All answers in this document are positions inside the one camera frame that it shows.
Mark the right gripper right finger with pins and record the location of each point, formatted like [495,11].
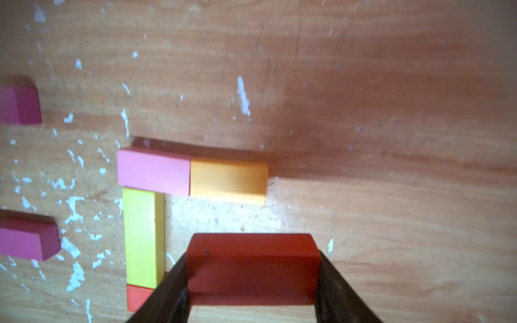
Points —
[336,301]

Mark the orange long block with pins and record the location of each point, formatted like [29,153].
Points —
[230,181]

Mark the red-orange small block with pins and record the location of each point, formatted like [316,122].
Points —
[137,296]

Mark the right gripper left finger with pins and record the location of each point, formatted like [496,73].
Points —
[170,301]

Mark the small magenta block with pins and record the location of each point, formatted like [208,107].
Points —
[20,105]

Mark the red block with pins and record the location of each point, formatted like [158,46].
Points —
[252,269]

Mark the pink long block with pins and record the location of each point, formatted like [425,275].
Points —
[151,170]

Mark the magenta long block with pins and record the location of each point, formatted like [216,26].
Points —
[29,239]

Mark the yellow-green block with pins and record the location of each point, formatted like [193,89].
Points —
[144,225]

